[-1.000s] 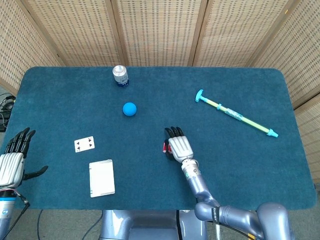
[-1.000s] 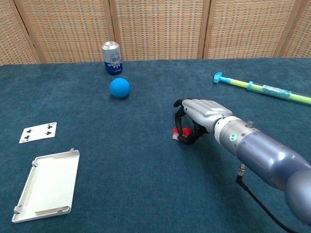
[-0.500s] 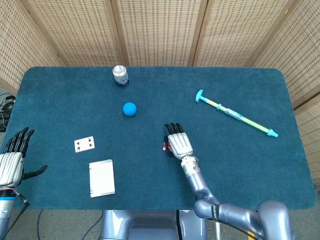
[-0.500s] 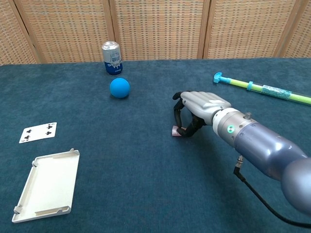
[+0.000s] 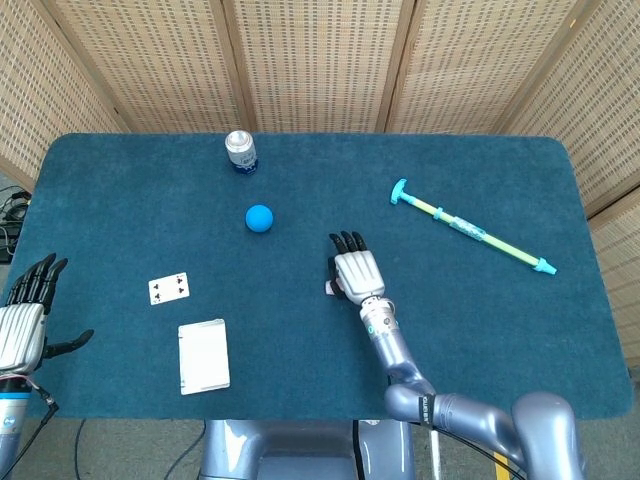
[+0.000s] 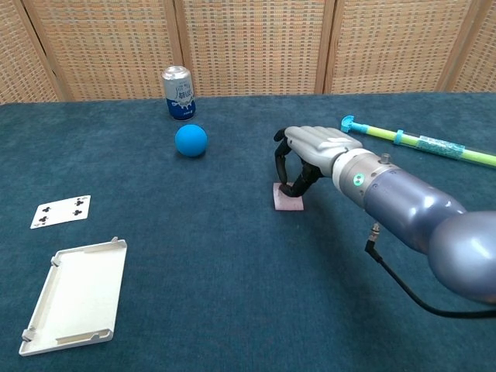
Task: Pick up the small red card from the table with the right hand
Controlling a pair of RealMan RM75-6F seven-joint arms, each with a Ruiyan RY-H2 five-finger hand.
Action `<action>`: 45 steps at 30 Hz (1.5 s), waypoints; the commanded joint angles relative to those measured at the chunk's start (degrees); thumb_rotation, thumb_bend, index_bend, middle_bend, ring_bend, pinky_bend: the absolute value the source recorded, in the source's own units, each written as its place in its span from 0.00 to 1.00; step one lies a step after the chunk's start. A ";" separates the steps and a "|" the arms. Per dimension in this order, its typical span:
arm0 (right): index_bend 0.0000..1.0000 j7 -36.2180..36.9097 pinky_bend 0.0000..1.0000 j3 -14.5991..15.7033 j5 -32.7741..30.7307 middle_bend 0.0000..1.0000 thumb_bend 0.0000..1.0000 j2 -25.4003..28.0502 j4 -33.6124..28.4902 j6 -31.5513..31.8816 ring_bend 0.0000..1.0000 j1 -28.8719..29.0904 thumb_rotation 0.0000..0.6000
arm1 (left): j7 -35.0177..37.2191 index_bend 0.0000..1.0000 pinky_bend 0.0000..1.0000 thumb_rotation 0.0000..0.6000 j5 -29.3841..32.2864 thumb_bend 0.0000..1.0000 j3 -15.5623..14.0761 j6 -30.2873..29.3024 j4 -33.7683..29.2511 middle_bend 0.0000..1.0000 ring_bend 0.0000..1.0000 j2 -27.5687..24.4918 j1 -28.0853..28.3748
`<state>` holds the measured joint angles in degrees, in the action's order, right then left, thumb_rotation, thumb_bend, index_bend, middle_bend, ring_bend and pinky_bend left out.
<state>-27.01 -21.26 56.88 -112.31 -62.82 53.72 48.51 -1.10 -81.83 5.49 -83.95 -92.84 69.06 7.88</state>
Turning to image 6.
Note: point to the teal tablecloth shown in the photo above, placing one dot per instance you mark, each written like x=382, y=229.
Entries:
x=193, y=290

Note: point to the silver blue drink can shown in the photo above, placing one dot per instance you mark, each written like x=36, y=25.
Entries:
x=179, y=97

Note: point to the woven folding screen panel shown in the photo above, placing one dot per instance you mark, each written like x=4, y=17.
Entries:
x=480, y=66
x=19, y=69
x=395, y=46
x=255, y=46
x=108, y=46

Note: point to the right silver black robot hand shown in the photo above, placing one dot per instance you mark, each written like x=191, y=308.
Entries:
x=314, y=145

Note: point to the blue ball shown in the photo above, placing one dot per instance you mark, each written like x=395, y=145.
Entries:
x=191, y=140

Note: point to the four of clubs card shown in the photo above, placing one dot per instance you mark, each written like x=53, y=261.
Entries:
x=62, y=211

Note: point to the red rectangular card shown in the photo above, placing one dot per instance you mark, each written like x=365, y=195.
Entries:
x=283, y=204

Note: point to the white plastic tray lid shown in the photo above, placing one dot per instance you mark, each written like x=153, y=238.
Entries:
x=77, y=298

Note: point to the green blue toy pump stick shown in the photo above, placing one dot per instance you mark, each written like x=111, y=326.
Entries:
x=438, y=146

